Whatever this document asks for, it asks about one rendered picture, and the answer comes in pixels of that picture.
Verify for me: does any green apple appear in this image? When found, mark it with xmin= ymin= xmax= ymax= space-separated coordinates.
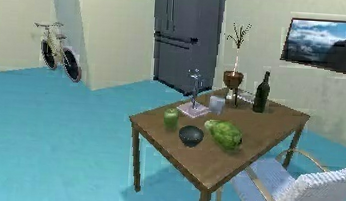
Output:
xmin=162 ymin=107 xmax=181 ymax=131

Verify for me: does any green lettuce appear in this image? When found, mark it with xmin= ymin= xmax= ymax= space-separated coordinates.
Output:
xmin=202 ymin=118 xmax=245 ymax=153

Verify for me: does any metal statuette on pale base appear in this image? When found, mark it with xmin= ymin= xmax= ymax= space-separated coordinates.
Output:
xmin=175 ymin=67 xmax=213 ymax=120

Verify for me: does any black bowl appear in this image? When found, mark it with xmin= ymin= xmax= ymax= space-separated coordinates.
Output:
xmin=177 ymin=124 xmax=205 ymax=148

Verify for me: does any white cup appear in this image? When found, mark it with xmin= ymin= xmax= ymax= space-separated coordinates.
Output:
xmin=207 ymin=95 xmax=226 ymax=116

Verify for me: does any dark grey fridge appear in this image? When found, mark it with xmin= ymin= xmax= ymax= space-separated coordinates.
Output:
xmin=147 ymin=0 xmax=227 ymax=98

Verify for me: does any house plant in brown pot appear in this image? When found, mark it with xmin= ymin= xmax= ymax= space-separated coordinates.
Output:
xmin=221 ymin=22 xmax=253 ymax=109

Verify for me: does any brown wooden table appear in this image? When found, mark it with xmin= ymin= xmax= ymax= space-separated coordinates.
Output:
xmin=123 ymin=81 xmax=313 ymax=201

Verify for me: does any pale flat dish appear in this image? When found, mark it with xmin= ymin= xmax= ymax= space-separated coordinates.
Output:
xmin=236 ymin=90 xmax=258 ymax=105

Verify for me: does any dark green wine bottle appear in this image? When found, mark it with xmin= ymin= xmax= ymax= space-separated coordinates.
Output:
xmin=251 ymin=69 xmax=272 ymax=114

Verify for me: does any cream bicycle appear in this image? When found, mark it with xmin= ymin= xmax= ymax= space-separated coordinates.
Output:
xmin=30 ymin=20 xmax=86 ymax=84

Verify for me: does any white wicker armchair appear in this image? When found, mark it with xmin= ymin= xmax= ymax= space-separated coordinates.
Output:
xmin=215 ymin=143 xmax=346 ymax=201

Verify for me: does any framed mountain landscape picture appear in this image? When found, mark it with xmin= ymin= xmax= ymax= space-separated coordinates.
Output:
xmin=279 ymin=16 xmax=346 ymax=76

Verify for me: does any black fridge handle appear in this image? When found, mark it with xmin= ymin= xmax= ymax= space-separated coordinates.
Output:
xmin=152 ymin=30 xmax=199 ymax=51

